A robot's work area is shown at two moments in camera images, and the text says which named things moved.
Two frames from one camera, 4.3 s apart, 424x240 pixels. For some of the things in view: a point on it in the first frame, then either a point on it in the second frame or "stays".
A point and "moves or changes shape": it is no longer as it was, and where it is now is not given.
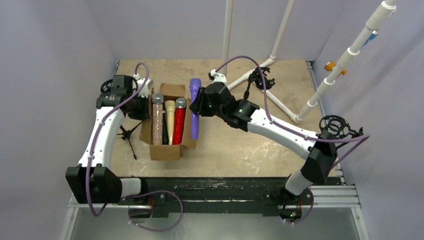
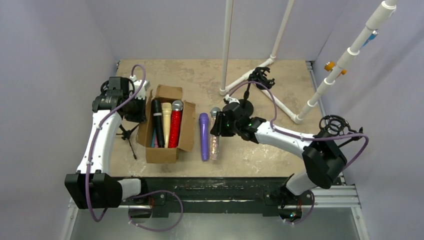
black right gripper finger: (196, 106) -> (216, 128)
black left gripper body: (139, 108) stays
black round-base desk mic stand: (255, 76) stays
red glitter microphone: (179, 118) moves or changes shape
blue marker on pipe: (372, 37) stays
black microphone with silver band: (165, 136) -> (157, 116)
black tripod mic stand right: (335, 126) stays
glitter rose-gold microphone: (157, 100) -> (214, 142)
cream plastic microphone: (170, 109) moves or changes shape
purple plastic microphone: (195, 85) -> (204, 129)
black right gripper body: (199, 102) -> (218, 124)
